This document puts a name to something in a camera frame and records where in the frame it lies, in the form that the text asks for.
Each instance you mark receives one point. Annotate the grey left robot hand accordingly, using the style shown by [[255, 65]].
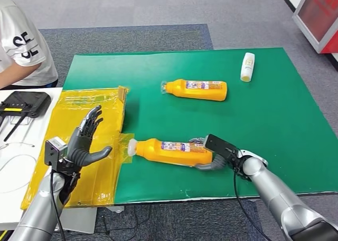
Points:
[[79, 150]]

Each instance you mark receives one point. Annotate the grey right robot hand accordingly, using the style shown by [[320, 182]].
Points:
[[215, 162]]

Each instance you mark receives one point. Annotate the orange bottle with white cap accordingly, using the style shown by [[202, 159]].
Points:
[[169, 153]]

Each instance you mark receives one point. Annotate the person's forearm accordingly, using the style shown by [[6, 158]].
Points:
[[13, 75]]

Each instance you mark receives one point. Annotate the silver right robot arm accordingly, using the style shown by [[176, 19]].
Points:
[[274, 194]]

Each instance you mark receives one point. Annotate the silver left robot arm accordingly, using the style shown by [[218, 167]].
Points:
[[37, 211]]

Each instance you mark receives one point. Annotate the orange bottle with clear cap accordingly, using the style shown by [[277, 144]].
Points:
[[200, 94]]

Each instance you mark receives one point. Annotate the small white bottle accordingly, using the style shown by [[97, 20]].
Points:
[[247, 66]]

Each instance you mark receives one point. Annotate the green mat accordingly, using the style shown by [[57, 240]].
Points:
[[264, 127]]

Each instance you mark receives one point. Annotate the black router with antennas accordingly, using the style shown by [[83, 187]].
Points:
[[32, 101]]

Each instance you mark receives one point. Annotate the white board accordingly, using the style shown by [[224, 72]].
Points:
[[16, 176]]

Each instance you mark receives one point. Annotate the person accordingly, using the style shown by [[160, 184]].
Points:
[[16, 22]]

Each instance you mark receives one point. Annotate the red and white cabinet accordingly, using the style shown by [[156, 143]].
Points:
[[317, 12]]

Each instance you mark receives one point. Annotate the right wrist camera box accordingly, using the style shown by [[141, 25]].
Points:
[[219, 147]]

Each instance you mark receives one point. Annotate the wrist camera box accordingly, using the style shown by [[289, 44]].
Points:
[[219, 147], [54, 150]]

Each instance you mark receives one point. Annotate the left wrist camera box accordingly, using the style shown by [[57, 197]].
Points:
[[54, 150]]

